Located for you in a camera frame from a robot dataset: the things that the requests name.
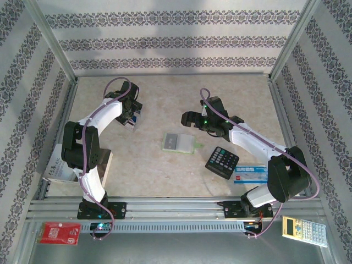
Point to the green card holder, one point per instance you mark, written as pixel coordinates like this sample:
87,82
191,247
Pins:
185,143

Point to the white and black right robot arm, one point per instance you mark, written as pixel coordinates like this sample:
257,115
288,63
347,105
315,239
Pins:
253,144

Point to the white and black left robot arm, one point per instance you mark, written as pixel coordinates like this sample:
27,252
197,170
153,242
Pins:
105,115

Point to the black calculator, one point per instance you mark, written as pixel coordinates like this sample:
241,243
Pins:
221,162

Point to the blue and white box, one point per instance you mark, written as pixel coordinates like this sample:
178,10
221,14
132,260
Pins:
247,174

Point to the book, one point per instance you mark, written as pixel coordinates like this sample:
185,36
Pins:
55,167

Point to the small circuit board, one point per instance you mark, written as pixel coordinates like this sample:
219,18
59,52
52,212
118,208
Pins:
251,226
100,226

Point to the yellow and grey scientific calculator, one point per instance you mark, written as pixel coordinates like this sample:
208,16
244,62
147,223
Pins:
302,230

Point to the red packet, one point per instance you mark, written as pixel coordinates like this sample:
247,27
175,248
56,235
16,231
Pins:
55,233

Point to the aluminium back rail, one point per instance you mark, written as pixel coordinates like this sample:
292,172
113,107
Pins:
173,74

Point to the aluminium side rail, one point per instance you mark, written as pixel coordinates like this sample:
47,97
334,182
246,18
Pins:
281,110
66,110

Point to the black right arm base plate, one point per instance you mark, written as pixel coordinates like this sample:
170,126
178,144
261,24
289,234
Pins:
231,209

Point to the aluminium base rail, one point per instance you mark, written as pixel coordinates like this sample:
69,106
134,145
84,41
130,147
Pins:
176,204

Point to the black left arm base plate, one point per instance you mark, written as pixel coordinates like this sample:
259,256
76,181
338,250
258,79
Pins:
119,210

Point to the aluminium frame post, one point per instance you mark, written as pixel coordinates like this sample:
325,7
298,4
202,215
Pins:
296,35
49,35

